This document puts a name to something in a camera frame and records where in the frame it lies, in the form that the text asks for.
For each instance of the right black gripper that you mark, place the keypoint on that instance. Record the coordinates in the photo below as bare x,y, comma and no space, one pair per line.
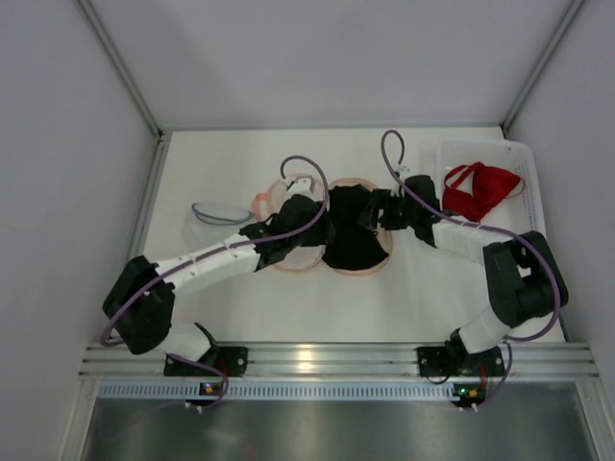
377,211

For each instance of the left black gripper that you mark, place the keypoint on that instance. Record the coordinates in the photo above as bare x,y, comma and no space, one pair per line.
316,226

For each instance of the black bra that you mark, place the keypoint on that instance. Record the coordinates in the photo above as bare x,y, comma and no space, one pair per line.
352,247

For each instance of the pink floral mesh laundry bag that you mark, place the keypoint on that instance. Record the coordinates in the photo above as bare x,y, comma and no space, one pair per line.
305,259

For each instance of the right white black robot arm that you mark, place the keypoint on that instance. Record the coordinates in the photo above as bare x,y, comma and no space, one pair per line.
526,291

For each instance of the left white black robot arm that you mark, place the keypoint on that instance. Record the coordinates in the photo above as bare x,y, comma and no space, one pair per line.
140,305

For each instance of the red bra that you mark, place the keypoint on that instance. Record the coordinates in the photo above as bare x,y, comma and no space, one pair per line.
473,190

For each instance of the clear plastic dome insert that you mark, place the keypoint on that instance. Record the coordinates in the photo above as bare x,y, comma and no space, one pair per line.
209,222

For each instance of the white plastic basket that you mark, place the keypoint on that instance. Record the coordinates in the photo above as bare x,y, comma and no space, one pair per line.
521,212

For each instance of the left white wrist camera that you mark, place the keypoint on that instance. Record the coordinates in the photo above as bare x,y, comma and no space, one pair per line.
301,185

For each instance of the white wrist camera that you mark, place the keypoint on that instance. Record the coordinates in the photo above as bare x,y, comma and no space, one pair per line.
301,185
401,171

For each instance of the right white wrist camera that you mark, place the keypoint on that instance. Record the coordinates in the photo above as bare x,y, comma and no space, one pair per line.
401,171

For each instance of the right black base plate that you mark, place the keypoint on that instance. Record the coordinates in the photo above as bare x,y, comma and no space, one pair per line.
446,361

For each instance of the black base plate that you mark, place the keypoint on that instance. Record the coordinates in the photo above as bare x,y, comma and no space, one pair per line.
446,361
229,360

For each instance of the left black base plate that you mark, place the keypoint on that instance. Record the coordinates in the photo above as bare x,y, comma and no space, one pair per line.
229,360

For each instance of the aluminium mounting rail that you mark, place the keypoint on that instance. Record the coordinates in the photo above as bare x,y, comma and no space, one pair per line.
529,362

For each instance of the grey slotted cable duct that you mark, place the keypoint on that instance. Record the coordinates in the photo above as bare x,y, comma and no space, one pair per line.
291,390

